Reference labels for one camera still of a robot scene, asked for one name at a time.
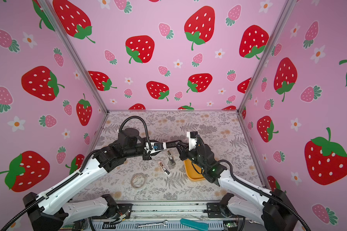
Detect pink white stapler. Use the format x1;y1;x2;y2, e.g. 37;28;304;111
159;162;171;176

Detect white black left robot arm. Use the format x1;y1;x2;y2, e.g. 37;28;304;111
2;126;156;231

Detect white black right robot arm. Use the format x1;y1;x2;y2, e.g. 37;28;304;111
164;135;310;231

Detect yellow plastic tray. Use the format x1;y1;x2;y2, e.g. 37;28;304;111
184;159;205;182

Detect clear tape roll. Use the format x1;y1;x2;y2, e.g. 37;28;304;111
130;173;147;189

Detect silver wrench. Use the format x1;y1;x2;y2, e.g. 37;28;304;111
135;220;168;229

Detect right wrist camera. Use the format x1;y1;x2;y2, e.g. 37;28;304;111
187;131;198;151

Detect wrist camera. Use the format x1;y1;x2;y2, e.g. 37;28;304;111
146;142;167;153
187;131;198;151

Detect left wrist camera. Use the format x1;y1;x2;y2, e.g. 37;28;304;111
146;142;167;153

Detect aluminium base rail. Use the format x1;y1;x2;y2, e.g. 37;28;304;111
50;200;290;231

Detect teal handled tool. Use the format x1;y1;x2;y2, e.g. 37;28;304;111
180;218;209;231

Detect aluminium corner post left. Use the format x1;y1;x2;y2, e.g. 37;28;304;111
39;0;109;115

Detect aluminium corner post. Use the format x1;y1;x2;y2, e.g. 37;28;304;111
39;0;109;115
238;0;296;115

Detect aluminium corner post right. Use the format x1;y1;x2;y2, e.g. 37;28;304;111
238;0;296;115

